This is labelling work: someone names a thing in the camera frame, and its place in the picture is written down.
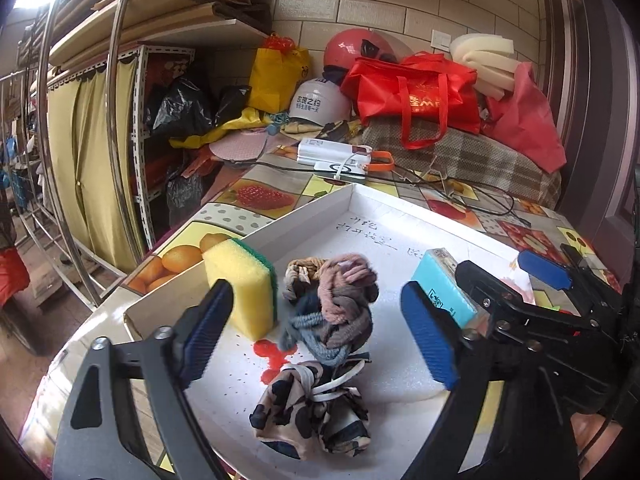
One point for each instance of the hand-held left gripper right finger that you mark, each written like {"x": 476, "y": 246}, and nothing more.
{"x": 430, "y": 335}

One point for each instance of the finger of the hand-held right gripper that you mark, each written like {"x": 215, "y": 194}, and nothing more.
{"x": 480, "y": 285}
{"x": 545, "y": 270}

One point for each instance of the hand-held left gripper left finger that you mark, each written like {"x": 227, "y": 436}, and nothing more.
{"x": 205, "y": 332}

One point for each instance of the light blue tissue pack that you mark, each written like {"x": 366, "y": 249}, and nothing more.
{"x": 435, "y": 285}

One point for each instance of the shallow white box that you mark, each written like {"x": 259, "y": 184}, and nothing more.
{"x": 400, "y": 230}

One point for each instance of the yellow sponge with green scourer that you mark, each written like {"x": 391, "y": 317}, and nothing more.
{"x": 235, "y": 280}

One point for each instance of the tan patterned scrunchie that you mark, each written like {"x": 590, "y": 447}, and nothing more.
{"x": 300, "y": 275}

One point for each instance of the cream black spotted scrunchie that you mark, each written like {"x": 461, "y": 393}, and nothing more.
{"x": 290, "y": 405}

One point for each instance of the plaid cloth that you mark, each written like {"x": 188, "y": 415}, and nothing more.
{"x": 475, "y": 160}

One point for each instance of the pink round fan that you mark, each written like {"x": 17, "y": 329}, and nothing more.
{"x": 237, "y": 147}

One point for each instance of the red garment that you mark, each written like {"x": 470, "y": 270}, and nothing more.
{"x": 12, "y": 275}

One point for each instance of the yellow plastic sheet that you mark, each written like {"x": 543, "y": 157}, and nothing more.
{"x": 225, "y": 130}

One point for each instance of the red tote bag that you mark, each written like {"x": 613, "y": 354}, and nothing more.
{"x": 415, "y": 90}

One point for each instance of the yellow curtain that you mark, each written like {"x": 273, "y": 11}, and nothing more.
{"x": 85, "y": 160}

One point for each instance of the white foam pieces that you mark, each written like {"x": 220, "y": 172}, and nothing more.
{"x": 482, "y": 57}

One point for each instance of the large black plastic bag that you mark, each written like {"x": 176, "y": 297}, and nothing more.
{"x": 180, "y": 105}

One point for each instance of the small black plastic bag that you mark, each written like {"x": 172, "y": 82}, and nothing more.
{"x": 232, "y": 102}

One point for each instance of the white helmet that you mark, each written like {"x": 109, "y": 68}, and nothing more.
{"x": 320, "y": 102}

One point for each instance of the yellow bag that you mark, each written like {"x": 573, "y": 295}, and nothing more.
{"x": 277, "y": 77}

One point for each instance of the red helmet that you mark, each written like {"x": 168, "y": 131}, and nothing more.
{"x": 350, "y": 50}

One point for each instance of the steel pipe rack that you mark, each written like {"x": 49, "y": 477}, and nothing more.
{"x": 120, "y": 60}

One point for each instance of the stack of wooden boards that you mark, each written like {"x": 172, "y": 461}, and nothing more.
{"x": 150, "y": 5}

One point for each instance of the white wall switch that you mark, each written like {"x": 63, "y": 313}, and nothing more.
{"x": 441, "y": 40}

